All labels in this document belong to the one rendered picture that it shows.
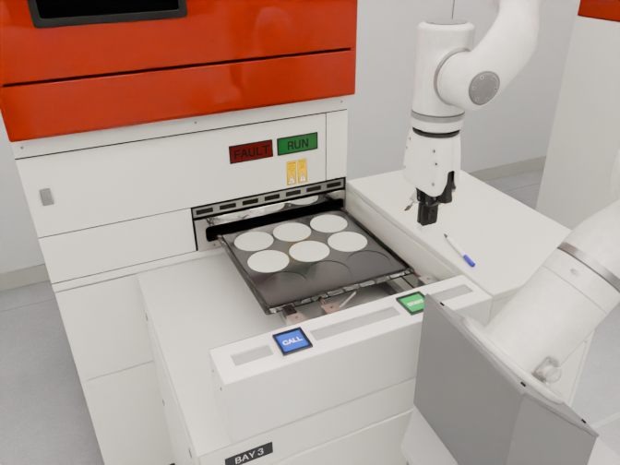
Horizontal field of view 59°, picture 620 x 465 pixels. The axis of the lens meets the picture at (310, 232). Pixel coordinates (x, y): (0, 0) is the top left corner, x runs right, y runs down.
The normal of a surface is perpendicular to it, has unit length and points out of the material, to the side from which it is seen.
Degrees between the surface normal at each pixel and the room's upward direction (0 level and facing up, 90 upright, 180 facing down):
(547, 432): 90
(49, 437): 0
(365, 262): 0
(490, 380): 90
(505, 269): 0
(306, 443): 90
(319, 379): 90
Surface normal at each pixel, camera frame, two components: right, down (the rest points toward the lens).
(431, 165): -0.87, 0.23
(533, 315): -0.57, -0.31
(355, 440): 0.42, 0.44
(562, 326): -0.15, 0.07
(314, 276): -0.01, -0.87
